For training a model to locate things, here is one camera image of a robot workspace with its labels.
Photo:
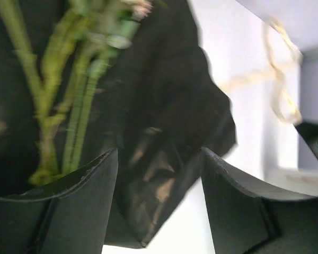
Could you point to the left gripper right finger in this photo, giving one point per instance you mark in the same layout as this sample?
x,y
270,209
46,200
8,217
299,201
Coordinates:
x,y
248,215

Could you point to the black wrapping paper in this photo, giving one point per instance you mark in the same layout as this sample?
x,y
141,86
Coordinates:
x,y
156,105

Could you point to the white ribbed vase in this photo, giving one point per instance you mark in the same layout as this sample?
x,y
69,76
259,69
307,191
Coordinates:
x,y
303,181

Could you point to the blue and pink flower bouquet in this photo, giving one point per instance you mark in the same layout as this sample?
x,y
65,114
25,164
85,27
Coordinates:
x,y
79,52

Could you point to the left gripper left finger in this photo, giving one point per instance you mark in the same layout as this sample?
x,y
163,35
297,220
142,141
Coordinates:
x,y
69,215

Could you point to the cream ribbon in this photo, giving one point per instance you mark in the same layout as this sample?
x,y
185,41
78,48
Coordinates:
x,y
281,102

